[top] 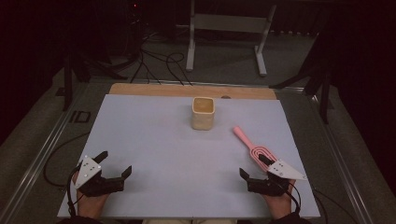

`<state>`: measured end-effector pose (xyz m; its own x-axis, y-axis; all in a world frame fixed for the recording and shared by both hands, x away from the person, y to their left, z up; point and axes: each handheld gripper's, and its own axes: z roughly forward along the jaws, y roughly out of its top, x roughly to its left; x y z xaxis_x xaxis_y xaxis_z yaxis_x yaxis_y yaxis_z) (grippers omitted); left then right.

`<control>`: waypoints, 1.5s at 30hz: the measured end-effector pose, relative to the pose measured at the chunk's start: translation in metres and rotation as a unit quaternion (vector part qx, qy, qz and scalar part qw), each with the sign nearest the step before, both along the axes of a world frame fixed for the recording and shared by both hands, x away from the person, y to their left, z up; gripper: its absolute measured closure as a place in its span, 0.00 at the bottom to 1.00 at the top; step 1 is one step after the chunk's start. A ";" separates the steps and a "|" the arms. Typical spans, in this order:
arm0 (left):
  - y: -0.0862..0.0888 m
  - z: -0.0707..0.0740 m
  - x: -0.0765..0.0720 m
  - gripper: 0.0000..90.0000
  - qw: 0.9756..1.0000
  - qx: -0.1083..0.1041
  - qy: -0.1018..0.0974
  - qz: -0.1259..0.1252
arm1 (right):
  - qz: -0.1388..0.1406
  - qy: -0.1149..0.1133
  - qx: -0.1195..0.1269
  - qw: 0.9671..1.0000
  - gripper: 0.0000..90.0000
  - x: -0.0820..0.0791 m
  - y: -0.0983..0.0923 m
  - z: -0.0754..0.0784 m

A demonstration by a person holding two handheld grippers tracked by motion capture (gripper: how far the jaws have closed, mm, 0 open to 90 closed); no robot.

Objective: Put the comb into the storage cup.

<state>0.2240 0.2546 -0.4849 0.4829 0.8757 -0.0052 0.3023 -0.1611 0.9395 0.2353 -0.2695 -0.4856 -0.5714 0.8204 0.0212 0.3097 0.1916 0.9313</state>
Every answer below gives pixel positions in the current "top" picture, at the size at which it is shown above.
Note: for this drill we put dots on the black stand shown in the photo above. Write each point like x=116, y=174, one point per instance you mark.
x=67, y=81
x=324, y=93

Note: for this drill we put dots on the person's right hand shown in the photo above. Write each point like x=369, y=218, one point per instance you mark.
x=280, y=207

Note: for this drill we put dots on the pink slotted spatula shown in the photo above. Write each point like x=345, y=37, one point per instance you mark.
x=244, y=138

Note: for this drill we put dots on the white metal stand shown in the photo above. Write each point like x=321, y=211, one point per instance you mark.
x=230, y=23

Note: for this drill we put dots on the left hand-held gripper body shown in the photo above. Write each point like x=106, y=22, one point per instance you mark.
x=102, y=185

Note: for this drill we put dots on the aluminium rail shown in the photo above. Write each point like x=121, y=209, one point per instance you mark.
x=339, y=161
x=37, y=161

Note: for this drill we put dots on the beige square cup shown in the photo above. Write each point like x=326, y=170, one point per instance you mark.
x=203, y=121

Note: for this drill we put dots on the white table mat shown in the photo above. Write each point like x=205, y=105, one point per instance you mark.
x=174, y=161

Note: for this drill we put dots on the person's left hand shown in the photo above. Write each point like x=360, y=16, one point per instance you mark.
x=90, y=205

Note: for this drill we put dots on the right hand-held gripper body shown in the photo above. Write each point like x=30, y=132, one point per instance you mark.
x=264, y=186

